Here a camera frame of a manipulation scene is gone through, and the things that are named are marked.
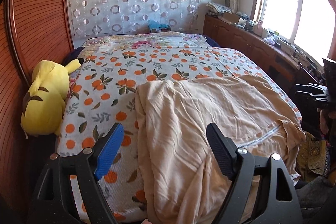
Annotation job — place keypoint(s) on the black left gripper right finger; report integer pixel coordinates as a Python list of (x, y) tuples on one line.
[(276, 200)]

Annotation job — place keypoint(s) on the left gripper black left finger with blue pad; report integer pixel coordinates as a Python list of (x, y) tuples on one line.
[(53, 199)]

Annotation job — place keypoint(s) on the beige t-shirt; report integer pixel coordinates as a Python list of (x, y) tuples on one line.
[(181, 178)]

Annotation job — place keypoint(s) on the person's right hand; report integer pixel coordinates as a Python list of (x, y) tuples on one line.
[(324, 117)]

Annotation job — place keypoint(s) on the wooden side cabinet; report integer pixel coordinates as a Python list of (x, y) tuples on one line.
[(277, 64)]

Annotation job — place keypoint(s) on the yellow patterned cloth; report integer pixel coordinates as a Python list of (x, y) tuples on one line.
[(313, 159)]

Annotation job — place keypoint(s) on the yellow pikachu plush toy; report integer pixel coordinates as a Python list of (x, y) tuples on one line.
[(44, 104)]

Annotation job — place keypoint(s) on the orange fruit print bedsheet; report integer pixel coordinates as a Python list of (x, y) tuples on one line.
[(104, 93)]

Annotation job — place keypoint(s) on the cardboard box on cabinet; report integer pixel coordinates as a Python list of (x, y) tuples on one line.
[(230, 18)]

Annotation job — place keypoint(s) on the folded patterned cloth pile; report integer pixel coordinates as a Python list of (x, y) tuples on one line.
[(218, 8)]

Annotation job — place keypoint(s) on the floral quilt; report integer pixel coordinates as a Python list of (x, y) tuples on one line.
[(160, 39)]

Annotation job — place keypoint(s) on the wooden headboard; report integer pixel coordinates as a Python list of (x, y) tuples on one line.
[(31, 31)]

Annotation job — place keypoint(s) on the blue plush toy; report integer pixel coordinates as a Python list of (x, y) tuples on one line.
[(155, 26)]

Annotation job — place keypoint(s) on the window with wooden frame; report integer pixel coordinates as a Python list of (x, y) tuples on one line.
[(308, 26)]

